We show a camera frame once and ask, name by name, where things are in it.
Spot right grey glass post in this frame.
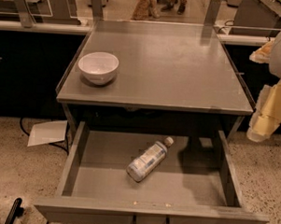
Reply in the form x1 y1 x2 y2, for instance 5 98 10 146
204 0 222 25

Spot grey metal counter cabinet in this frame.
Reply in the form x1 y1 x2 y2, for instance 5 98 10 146
57 21 253 136

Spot black floor cable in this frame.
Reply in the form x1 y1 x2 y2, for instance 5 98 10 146
18 116 71 155

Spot middle grey glass post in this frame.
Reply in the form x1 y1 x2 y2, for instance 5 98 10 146
91 0 104 21

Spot person's legs and shoes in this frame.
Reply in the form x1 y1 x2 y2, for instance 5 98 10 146
161 0 188 15

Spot white paper sheet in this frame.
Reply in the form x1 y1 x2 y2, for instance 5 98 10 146
28 120 67 147

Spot left grey glass post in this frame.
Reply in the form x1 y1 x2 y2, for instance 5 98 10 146
14 0 35 28

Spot grey glass post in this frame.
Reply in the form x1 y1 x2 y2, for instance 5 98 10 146
14 0 35 28
91 0 104 21
204 0 222 25

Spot orange cat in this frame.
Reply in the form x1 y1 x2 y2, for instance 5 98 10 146
132 0 160 21

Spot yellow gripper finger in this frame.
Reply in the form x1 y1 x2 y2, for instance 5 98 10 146
249 40 274 64
246 80 281 143

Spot white ceramic bowl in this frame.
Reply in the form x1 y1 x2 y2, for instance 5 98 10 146
78 52 119 85

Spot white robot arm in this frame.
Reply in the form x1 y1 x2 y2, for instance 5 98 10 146
246 32 281 143

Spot black object on floor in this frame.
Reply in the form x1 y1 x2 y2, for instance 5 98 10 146
5 197 24 224

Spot blue plastic bottle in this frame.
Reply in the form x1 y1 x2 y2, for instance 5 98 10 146
126 136 174 182

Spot dark background desk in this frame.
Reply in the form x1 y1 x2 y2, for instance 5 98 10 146
229 0 281 37

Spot open grey top drawer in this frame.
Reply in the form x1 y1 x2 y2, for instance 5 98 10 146
34 123 269 224

